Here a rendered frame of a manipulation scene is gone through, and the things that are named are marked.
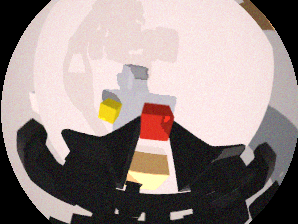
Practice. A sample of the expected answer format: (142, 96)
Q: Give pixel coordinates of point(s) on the red cube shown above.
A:
(156, 122)

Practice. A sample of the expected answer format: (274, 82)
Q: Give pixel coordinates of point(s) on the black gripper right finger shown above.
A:
(192, 157)

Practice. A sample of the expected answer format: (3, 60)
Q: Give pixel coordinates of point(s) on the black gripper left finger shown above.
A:
(116, 149)

